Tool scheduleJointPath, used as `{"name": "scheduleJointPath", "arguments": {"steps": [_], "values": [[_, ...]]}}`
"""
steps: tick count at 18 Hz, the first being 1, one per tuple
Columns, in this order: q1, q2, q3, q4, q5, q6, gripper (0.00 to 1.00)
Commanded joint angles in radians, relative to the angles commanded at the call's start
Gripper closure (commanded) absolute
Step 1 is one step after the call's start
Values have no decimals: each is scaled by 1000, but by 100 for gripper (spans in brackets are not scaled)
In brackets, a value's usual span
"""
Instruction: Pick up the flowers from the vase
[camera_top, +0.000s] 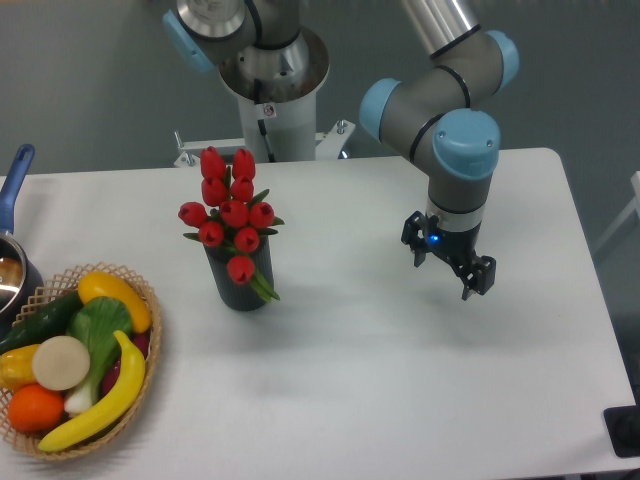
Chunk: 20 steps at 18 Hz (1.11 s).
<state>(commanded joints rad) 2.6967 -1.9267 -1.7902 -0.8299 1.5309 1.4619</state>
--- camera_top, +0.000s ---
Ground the orange fruit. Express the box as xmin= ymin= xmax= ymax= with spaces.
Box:
xmin=8 ymin=384 xmax=64 ymax=433

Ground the dark green cucumber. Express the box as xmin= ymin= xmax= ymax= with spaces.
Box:
xmin=1 ymin=291 xmax=83 ymax=354

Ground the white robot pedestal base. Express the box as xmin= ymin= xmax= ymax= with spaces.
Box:
xmin=174 ymin=27 xmax=356 ymax=167

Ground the yellow bell pepper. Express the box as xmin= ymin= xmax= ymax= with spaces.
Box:
xmin=1 ymin=344 xmax=40 ymax=392

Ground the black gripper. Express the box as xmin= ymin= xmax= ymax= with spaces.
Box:
xmin=401 ymin=210 xmax=497 ymax=300

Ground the yellow banana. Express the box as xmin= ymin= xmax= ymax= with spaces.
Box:
xmin=38 ymin=330 xmax=146 ymax=453

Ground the yellow squash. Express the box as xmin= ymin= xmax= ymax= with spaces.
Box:
xmin=78 ymin=271 xmax=152 ymax=334

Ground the blue handled pot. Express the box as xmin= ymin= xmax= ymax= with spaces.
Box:
xmin=1 ymin=144 xmax=43 ymax=339

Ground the red tulip bouquet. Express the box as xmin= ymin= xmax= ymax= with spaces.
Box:
xmin=178 ymin=146 xmax=284 ymax=284

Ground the purple eggplant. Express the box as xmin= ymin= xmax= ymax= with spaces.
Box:
xmin=100 ymin=331 xmax=150 ymax=398

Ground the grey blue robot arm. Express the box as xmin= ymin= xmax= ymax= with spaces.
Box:
xmin=163 ymin=1 xmax=519 ymax=295

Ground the woven wicker basket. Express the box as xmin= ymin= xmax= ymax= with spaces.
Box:
xmin=1 ymin=262 xmax=162 ymax=461

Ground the dark grey ribbed vase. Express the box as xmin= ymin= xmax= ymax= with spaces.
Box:
xmin=204 ymin=239 xmax=275 ymax=311

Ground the black device at table edge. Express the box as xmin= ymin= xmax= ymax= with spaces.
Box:
xmin=603 ymin=405 xmax=639 ymax=458

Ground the green bok choy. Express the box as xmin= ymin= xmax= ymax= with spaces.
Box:
xmin=64 ymin=296 xmax=133 ymax=417

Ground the white frame at right edge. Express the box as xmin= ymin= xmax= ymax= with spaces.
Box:
xmin=593 ymin=171 xmax=639 ymax=262

